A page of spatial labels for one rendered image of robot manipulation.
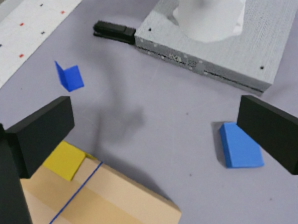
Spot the tan cardboard box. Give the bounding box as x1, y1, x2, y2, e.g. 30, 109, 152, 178
20, 156, 182, 224

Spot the blue l-shaped angle piece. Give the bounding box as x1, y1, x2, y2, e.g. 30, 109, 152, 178
55, 61, 84, 92

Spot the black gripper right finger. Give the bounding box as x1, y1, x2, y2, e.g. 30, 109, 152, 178
236, 95, 298, 175

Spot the blue block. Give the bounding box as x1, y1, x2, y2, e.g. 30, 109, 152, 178
219, 122, 265, 168

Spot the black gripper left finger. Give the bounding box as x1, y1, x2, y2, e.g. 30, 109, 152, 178
0, 96, 75, 224

